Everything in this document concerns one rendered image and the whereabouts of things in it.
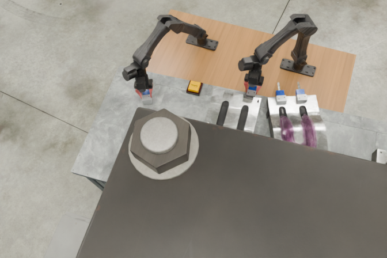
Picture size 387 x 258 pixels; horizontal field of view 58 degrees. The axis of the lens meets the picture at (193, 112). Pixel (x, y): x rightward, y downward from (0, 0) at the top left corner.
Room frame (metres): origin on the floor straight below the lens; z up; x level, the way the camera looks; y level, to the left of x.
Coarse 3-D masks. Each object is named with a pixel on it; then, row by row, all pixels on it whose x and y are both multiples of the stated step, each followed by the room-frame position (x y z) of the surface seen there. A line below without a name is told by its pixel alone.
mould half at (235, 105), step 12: (216, 96) 0.92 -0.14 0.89; (240, 96) 0.90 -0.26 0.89; (216, 108) 0.85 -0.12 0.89; (228, 108) 0.84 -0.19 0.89; (240, 108) 0.83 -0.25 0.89; (252, 108) 0.82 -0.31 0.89; (204, 120) 0.80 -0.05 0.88; (216, 120) 0.78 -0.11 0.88; (228, 120) 0.77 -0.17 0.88; (252, 120) 0.75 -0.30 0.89; (252, 132) 0.68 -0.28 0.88
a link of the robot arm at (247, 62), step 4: (252, 56) 1.03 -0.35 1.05; (256, 56) 1.03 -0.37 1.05; (240, 60) 1.02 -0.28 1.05; (244, 60) 1.00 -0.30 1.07; (248, 60) 1.00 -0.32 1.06; (252, 60) 1.00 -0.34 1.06; (256, 60) 1.00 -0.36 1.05; (264, 60) 0.98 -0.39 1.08; (268, 60) 0.98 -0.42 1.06; (240, 64) 1.01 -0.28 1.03; (244, 64) 0.99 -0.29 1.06; (248, 64) 0.99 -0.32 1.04; (252, 64) 0.99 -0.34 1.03; (260, 64) 0.98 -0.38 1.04; (240, 68) 0.99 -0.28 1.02; (244, 68) 0.98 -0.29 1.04; (248, 68) 0.98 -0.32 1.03; (252, 68) 0.98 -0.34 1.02
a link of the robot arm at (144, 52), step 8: (160, 16) 1.26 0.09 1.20; (168, 16) 1.28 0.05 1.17; (160, 24) 1.23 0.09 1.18; (168, 24) 1.20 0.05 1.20; (176, 24) 1.22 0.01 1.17; (152, 32) 1.21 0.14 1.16; (160, 32) 1.19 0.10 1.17; (176, 32) 1.22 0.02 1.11; (152, 40) 1.17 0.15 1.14; (160, 40) 1.18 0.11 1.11; (144, 48) 1.14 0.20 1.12; (152, 48) 1.14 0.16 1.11; (136, 56) 1.12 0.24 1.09; (144, 56) 1.10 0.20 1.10
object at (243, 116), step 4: (224, 104) 0.87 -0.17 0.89; (228, 104) 0.86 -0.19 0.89; (224, 108) 0.85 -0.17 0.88; (244, 108) 0.83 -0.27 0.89; (248, 108) 0.82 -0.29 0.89; (220, 112) 0.83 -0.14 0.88; (224, 112) 0.83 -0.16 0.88; (244, 112) 0.81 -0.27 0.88; (220, 116) 0.81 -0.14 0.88; (224, 116) 0.80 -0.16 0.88; (240, 116) 0.78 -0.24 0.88; (244, 116) 0.78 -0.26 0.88; (220, 120) 0.78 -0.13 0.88; (224, 120) 0.78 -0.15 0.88; (240, 120) 0.76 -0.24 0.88; (244, 120) 0.76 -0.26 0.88; (216, 124) 0.76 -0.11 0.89; (220, 124) 0.76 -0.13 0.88; (240, 124) 0.74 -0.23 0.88; (244, 124) 0.73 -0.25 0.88; (236, 128) 0.72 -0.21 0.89; (240, 128) 0.72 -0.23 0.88
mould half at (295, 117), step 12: (288, 96) 0.87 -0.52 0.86; (312, 96) 0.85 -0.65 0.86; (276, 108) 0.81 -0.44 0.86; (288, 108) 0.80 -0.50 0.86; (312, 108) 0.78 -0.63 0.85; (276, 120) 0.73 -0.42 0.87; (300, 120) 0.71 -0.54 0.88; (276, 132) 0.66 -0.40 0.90; (300, 132) 0.64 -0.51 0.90; (324, 132) 0.62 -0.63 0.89; (324, 144) 0.56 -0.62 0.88
